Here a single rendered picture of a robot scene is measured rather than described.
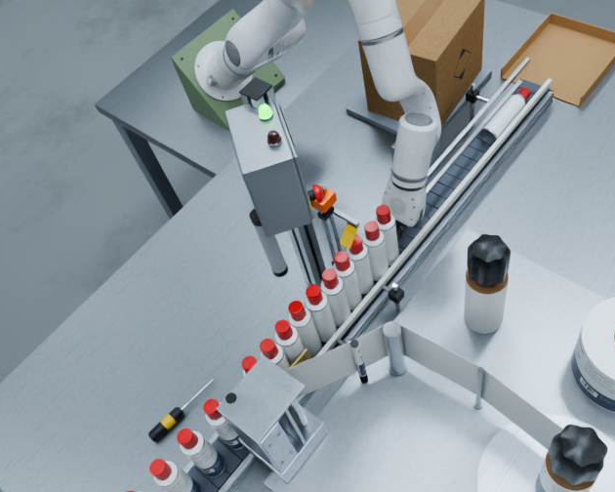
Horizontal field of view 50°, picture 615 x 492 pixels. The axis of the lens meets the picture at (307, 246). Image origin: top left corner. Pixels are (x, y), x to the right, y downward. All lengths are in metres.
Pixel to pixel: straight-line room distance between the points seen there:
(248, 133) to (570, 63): 1.29
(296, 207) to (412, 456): 0.59
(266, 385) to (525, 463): 0.55
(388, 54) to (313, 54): 0.97
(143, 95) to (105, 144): 1.23
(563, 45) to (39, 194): 2.53
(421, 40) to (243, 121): 0.78
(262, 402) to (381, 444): 0.33
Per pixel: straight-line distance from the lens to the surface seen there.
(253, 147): 1.16
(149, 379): 1.73
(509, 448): 1.46
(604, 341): 1.44
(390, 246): 1.59
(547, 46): 2.29
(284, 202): 1.20
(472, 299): 1.44
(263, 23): 1.71
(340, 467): 1.47
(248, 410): 1.26
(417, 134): 1.45
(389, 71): 1.41
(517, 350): 1.56
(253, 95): 1.21
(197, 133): 2.20
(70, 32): 4.54
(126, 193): 3.33
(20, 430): 1.84
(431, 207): 1.77
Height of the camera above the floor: 2.28
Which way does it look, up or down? 54 degrees down
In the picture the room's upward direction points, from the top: 18 degrees counter-clockwise
